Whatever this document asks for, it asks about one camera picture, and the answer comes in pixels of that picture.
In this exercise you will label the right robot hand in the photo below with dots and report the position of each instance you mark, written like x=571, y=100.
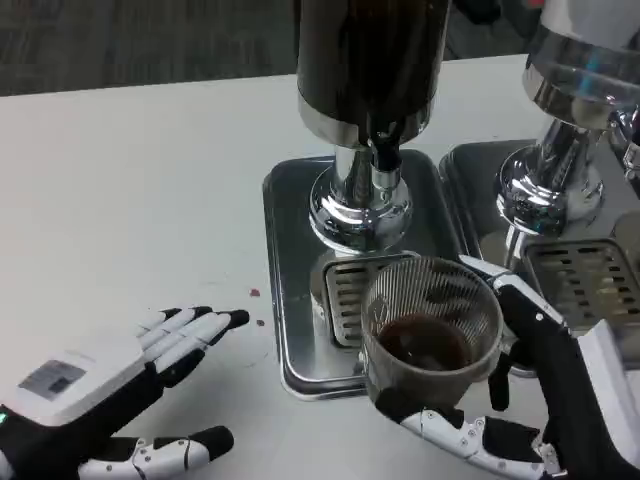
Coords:
x=560, y=380

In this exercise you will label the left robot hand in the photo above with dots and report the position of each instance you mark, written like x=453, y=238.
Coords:
x=95, y=380

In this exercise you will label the clear ribbed glass cup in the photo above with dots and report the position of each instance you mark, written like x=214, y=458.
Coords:
x=400, y=305

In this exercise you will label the steel drip grid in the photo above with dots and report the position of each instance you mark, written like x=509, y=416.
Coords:
x=585, y=280
x=345, y=295

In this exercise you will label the steel base tray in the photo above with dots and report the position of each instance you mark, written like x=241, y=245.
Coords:
x=475, y=200
x=295, y=300

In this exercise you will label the black and chrome tap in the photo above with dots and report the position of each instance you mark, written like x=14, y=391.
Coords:
x=385, y=162

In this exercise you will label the chrome drink dispenser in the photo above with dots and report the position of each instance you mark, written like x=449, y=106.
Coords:
x=570, y=85

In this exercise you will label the dark drink dispenser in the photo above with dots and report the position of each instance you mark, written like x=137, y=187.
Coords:
x=370, y=60

